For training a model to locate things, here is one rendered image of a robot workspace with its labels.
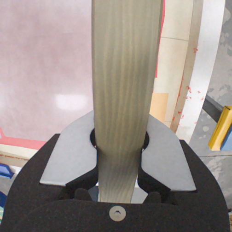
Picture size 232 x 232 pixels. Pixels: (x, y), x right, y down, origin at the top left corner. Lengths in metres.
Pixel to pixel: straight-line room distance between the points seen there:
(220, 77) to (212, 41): 1.30
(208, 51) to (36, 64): 0.30
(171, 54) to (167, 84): 0.06
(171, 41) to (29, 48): 0.26
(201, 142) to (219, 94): 0.63
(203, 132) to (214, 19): 1.60
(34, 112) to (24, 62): 0.11
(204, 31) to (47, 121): 0.35
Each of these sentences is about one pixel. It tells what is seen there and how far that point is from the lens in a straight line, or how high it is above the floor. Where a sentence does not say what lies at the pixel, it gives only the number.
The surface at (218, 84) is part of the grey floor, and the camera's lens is 1.57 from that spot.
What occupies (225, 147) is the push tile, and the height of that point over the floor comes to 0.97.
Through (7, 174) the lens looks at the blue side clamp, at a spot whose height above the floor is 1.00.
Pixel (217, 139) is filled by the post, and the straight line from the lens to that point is 0.42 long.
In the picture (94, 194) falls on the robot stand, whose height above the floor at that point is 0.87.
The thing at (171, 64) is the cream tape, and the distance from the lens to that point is 0.27.
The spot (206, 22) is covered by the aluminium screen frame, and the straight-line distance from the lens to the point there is 0.25.
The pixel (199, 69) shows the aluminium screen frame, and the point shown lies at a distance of 0.25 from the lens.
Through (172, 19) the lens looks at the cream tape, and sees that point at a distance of 0.27.
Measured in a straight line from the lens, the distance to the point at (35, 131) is 0.38.
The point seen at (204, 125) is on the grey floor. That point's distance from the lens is 1.72.
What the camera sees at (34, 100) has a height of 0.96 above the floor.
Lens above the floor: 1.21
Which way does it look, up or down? 60 degrees down
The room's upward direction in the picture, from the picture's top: 175 degrees counter-clockwise
